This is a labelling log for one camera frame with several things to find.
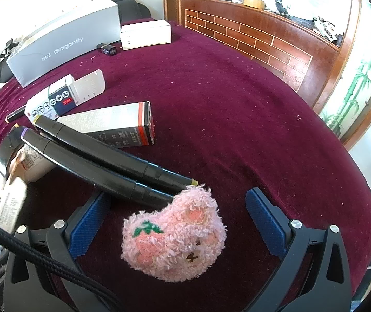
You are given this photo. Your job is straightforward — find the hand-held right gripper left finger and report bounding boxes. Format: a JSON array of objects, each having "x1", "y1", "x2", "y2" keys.
[{"x1": 3, "y1": 191, "x2": 113, "y2": 312}]

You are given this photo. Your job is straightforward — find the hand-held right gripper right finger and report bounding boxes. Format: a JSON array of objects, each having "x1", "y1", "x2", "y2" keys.
[{"x1": 246, "y1": 188, "x2": 352, "y2": 312}]

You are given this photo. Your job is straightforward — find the black marker purple cap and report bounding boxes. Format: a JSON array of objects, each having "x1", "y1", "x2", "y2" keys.
[{"x1": 20, "y1": 128, "x2": 176, "y2": 208}]

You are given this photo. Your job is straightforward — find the black marker yellow cap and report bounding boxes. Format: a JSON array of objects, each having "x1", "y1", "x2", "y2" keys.
[{"x1": 32, "y1": 115, "x2": 200, "y2": 193}]

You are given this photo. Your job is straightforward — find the white labelled bottle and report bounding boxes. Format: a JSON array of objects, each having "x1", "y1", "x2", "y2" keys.
[{"x1": 10, "y1": 143, "x2": 56, "y2": 183}]

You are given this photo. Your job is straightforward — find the small white bottle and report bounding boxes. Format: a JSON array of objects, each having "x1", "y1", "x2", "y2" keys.
[{"x1": 0, "y1": 177, "x2": 28, "y2": 235}]

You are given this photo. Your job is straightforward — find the pink plush toy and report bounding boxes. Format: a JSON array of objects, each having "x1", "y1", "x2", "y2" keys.
[{"x1": 121, "y1": 185, "x2": 228, "y2": 283}]

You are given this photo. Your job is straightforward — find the white box red stripe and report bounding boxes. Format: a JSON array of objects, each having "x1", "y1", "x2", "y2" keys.
[{"x1": 56, "y1": 101, "x2": 155, "y2": 148}]

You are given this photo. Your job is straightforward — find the white box with icon print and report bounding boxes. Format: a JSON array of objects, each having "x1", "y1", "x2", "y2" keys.
[{"x1": 24, "y1": 69, "x2": 106, "y2": 125}]

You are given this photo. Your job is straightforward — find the black marker tan cap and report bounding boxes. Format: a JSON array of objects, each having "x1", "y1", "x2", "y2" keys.
[{"x1": 5, "y1": 108, "x2": 27, "y2": 124}]

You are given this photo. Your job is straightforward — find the large grey cardboard box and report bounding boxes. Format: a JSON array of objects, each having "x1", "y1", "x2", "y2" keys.
[{"x1": 6, "y1": 0, "x2": 123, "y2": 88}]

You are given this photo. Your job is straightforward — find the maroon blanket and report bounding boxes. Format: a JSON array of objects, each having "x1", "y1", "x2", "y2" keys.
[{"x1": 0, "y1": 21, "x2": 371, "y2": 312}]

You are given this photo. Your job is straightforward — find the small black gadget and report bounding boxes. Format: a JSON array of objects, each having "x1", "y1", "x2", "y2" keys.
[{"x1": 96, "y1": 42, "x2": 118, "y2": 57}]

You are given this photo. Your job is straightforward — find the wooden brick-pattern cabinet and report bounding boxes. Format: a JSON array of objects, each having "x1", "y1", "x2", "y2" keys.
[{"x1": 163, "y1": 0, "x2": 363, "y2": 114}]

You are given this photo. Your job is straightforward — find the small white cardboard box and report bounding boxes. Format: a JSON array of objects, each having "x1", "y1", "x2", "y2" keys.
[{"x1": 120, "y1": 19, "x2": 172, "y2": 51}]

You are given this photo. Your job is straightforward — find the cabinet-top clutter pile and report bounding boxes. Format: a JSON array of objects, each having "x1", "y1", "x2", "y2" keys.
[{"x1": 211, "y1": 0, "x2": 345, "y2": 46}]

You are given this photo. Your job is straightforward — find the black braided cable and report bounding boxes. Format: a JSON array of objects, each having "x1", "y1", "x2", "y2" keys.
[{"x1": 0, "y1": 213, "x2": 121, "y2": 312}]

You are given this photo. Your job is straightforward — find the bamboo wall painting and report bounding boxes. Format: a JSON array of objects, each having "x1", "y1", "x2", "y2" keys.
[{"x1": 319, "y1": 3, "x2": 371, "y2": 144}]

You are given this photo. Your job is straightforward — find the black strap clips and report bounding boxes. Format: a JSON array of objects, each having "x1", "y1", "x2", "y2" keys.
[{"x1": 0, "y1": 39, "x2": 21, "y2": 69}]

